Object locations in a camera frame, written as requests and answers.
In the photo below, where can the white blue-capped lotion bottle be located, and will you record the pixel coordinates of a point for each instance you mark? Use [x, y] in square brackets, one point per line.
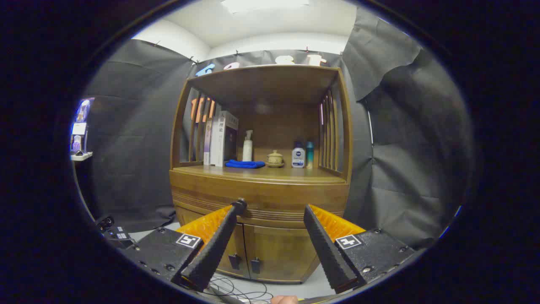
[298, 158]

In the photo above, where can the black floor device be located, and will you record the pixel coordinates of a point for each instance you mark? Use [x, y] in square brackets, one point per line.
[114, 234]

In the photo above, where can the white pump bottle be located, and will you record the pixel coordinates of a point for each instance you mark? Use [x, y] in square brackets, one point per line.
[247, 150]

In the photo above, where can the wooden cabinet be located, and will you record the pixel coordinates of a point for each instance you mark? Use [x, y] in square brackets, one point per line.
[274, 88]

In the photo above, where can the wooden cabinet door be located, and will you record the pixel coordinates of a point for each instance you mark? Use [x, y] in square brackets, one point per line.
[278, 253]
[236, 245]

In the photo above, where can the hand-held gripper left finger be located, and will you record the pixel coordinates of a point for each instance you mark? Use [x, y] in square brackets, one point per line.
[215, 249]

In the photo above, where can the thin purple book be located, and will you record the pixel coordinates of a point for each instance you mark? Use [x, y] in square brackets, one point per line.
[207, 143]

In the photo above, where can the beige lidded teacup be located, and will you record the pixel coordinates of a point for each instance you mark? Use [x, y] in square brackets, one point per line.
[274, 159]

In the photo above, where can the blue folded cloth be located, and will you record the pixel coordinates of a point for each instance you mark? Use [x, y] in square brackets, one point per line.
[244, 164]

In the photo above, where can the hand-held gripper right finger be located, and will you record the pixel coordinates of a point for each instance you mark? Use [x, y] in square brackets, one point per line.
[327, 249]

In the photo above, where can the wooden countertop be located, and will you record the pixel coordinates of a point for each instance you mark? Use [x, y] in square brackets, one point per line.
[287, 173]

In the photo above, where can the wooden drawer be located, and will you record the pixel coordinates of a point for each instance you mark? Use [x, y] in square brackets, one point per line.
[261, 194]

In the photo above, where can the teal bottle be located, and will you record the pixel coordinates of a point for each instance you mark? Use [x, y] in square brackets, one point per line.
[310, 154]

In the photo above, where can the black drawer knob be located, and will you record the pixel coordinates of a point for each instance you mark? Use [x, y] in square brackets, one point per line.
[240, 204]

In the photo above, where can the large white book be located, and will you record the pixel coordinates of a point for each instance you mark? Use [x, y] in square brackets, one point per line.
[217, 143]

